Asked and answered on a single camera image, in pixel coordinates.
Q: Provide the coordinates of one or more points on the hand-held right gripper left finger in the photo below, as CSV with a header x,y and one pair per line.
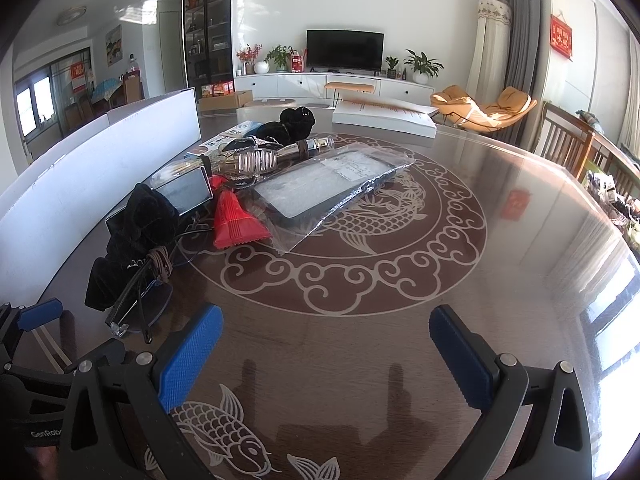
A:
x,y
190,355

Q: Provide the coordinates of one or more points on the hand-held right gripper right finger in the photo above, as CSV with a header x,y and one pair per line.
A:
x,y
460,360

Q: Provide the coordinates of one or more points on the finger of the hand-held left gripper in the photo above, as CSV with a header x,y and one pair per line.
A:
x,y
41,312
107,352

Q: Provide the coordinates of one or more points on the black frame eyeglasses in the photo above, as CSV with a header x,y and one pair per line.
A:
x,y
127,296

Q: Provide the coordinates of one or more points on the red ribbed plastic tool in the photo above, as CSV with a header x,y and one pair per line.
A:
x,y
235,220

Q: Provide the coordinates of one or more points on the black velvet cloth bundle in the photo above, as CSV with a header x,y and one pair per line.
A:
x,y
145,215

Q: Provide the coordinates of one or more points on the clear hair claw clip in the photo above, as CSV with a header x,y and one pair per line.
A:
x,y
255,161

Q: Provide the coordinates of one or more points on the phone case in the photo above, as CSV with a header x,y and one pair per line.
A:
x,y
320,190

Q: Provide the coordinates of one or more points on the rhinestone bow hair clip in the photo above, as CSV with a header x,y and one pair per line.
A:
x,y
252,142

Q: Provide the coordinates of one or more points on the clear tube with dark band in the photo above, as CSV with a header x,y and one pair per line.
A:
x,y
312,146

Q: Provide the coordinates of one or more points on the long white board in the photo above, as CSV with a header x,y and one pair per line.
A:
x,y
100,170

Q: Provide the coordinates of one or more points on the window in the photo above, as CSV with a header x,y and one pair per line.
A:
x,y
35,105

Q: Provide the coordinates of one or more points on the blue and white carton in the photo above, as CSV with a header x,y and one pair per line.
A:
x,y
220,141

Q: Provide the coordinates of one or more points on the clutter pile on chair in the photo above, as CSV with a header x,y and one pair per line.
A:
x,y
615,195

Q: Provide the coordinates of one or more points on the blue patterned cloth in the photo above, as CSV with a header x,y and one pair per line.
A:
x,y
105,90

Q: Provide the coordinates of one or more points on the red door poster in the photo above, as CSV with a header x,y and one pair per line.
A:
x,y
78,76

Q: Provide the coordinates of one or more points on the wooden chair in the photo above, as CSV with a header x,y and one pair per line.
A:
x,y
565,135
612,152

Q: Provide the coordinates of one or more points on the orange lounge chair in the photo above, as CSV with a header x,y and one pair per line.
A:
x,y
480,107

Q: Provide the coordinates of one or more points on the cardboard box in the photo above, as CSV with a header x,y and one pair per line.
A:
x,y
227,102

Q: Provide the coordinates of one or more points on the flat white box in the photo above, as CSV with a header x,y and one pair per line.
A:
x,y
380,117

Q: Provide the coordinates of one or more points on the orange snack boxes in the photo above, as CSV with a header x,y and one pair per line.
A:
x,y
217,90

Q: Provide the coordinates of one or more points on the white television cabinet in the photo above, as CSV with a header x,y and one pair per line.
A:
x,y
280,85

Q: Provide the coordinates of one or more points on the orange stool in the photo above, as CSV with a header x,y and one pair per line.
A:
x,y
350,86

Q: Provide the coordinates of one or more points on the large potted plant white pot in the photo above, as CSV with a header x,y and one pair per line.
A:
x,y
421,67

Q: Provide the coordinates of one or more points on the round white vase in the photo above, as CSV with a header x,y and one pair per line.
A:
x,y
261,67

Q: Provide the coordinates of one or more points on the round ceiling lamp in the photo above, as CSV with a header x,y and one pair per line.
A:
x,y
71,16

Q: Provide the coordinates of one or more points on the small potted plant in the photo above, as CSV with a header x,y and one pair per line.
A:
x,y
392,67

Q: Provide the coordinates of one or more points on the red flowers in vase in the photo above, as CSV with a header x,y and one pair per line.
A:
x,y
248,57

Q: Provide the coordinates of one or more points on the leafy green potted plant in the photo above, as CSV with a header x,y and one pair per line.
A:
x,y
280,57

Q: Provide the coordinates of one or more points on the red gift bag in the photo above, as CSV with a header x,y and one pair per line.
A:
x,y
298,61

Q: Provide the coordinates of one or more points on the white sheer curtain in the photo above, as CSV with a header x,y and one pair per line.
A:
x,y
631,95

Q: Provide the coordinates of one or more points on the covered standing air conditioner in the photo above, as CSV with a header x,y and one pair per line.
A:
x,y
492,45

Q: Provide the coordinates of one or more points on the black glass display cabinet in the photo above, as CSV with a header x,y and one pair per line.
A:
x,y
207,30

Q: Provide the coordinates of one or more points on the black television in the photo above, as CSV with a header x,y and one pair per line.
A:
x,y
345,50

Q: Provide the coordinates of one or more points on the grey curtain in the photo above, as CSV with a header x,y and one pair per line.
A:
x,y
522,30

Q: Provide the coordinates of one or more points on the framed wall painting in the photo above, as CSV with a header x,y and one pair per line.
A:
x,y
114,45

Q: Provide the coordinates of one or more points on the red wall hanging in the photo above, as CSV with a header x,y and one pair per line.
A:
x,y
561,37

